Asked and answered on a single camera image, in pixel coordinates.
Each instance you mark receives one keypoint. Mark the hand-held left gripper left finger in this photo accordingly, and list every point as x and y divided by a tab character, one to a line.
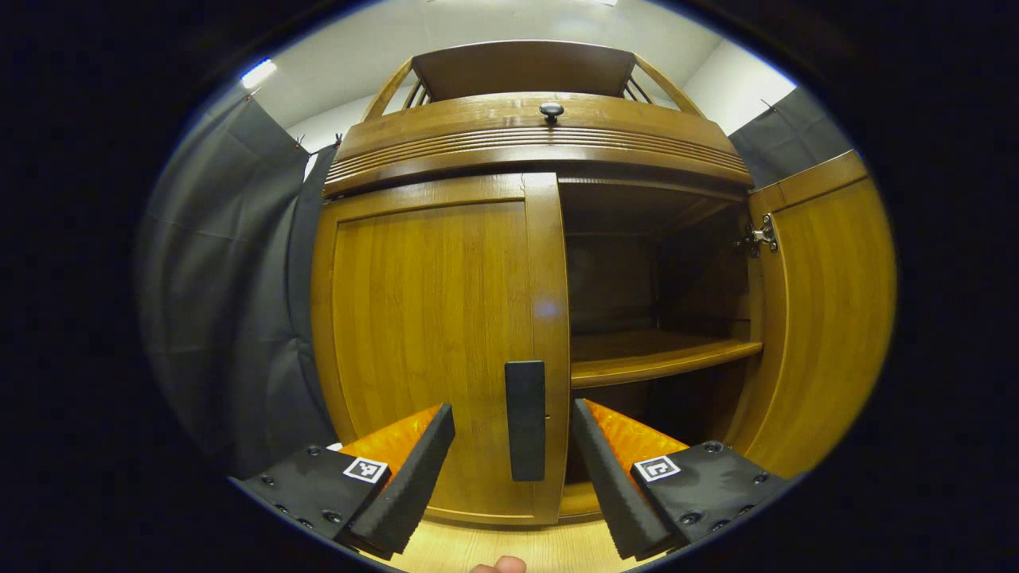
414	477

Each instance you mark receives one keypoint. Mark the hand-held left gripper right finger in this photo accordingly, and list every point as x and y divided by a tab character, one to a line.
609	477

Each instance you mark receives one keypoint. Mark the wooden double-door shoe cabinet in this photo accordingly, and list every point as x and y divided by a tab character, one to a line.
637	358

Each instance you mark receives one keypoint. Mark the wooden shoe cabinet door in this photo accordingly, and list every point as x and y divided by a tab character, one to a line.
430	318
828	318

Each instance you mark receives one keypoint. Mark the metal door hinge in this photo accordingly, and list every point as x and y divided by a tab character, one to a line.
763	235

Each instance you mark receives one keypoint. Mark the black backdrop cloth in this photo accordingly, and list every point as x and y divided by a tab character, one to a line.
223	278

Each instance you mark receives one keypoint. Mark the wooden drawer with black knob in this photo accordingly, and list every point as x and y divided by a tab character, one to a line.
446	127

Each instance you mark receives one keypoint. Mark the small ceiling light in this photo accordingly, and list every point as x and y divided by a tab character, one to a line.
259	73

